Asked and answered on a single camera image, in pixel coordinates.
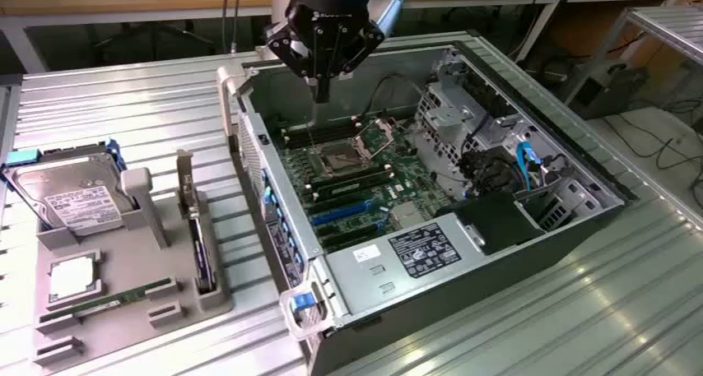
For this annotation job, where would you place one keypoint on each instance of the silver chipset heatsink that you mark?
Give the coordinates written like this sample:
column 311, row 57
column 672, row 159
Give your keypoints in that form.
column 412, row 215

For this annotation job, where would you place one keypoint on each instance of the metal socket cover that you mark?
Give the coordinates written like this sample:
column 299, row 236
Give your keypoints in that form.
column 379, row 133

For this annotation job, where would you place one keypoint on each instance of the black installed RAM stick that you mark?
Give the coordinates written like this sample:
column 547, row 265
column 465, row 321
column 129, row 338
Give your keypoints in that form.
column 356, row 188
column 351, row 175

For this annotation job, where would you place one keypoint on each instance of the blue expansion slot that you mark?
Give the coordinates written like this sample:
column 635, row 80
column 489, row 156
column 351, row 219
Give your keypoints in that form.
column 340, row 213

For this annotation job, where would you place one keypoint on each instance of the silver hard disk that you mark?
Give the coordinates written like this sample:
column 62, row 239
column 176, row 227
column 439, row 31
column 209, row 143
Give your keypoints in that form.
column 70, row 191

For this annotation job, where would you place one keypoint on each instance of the blue disk carrier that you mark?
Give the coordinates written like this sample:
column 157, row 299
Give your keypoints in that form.
column 21, row 159

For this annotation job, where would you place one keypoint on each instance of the green RAM stick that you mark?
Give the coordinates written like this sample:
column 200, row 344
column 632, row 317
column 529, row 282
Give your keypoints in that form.
column 127, row 296

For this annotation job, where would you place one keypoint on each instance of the grey parts rack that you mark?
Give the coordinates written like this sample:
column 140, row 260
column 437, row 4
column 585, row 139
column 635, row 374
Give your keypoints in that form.
column 125, row 269

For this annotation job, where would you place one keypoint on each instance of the black plastic air shroud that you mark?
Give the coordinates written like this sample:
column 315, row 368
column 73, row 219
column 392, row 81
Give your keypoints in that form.
column 493, row 221

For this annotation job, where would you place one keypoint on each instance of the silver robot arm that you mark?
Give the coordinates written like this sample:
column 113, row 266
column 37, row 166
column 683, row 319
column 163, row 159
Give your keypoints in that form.
column 388, row 6

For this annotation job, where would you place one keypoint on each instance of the green motherboard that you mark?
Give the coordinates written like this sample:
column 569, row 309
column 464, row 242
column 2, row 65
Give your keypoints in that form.
column 408, row 178

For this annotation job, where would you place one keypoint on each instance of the black expansion slot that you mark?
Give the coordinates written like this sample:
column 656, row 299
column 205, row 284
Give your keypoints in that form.
column 351, row 234

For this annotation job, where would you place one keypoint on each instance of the black graphics card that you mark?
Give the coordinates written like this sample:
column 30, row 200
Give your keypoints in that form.
column 200, row 248

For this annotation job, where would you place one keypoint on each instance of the CPU socket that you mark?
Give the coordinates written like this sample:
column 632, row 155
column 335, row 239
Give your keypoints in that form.
column 336, row 160

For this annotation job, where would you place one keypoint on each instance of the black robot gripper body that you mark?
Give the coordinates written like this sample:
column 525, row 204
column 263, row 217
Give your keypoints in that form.
column 329, row 6

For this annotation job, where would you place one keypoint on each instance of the blue case latch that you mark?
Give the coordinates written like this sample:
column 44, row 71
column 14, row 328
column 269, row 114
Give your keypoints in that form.
column 303, row 302

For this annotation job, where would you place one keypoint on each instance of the metal disk bay cage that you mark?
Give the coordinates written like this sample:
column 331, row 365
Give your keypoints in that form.
column 445, row 117

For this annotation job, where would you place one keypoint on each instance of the metal slat side table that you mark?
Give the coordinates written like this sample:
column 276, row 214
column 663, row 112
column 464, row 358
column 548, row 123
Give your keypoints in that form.
column 667, row 26

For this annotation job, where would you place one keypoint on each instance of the black box on floor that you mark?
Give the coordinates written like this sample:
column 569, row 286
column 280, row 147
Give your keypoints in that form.
column 600, row 90

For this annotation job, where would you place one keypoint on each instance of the silver CPU chip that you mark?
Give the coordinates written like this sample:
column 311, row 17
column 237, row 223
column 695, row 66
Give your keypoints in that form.
column 72, row 278

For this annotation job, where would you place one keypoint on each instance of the grey power supply unit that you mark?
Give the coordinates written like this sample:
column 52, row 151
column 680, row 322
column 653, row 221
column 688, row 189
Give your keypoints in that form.
column 384, row 277

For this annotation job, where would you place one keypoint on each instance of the open grey PC case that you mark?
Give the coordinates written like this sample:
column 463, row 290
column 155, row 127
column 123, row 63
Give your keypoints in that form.
column 439, row 304

